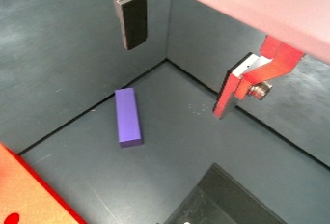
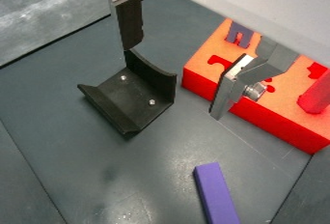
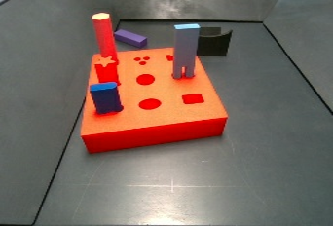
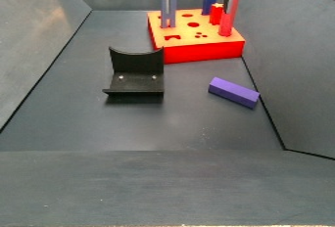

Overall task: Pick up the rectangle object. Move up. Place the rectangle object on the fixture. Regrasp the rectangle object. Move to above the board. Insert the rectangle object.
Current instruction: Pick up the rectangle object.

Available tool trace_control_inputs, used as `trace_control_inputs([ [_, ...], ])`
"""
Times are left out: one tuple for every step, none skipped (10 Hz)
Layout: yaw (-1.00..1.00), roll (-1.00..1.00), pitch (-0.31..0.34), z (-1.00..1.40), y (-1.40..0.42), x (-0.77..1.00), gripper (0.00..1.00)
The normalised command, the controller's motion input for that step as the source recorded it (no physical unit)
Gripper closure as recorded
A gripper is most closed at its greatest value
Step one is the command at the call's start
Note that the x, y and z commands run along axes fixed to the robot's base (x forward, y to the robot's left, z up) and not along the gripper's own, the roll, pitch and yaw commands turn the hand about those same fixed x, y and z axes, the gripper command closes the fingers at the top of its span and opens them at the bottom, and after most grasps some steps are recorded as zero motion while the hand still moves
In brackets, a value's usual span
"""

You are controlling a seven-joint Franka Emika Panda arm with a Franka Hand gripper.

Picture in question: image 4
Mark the purple rectangular block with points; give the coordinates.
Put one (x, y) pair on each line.
(233, 92)

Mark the red shape sorter board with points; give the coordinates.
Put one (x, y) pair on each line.
(193, 39)

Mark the black curved fixture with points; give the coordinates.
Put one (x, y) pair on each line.
(136, 72)

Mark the red star peg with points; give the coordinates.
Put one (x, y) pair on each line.
(214, 14)

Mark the dark blue rounded block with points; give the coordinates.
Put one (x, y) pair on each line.
(206, 5)

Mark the light blue notched block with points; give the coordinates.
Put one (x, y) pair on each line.
(171, 13)

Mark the red cylinder peg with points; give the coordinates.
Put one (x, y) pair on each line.
(227, 16)

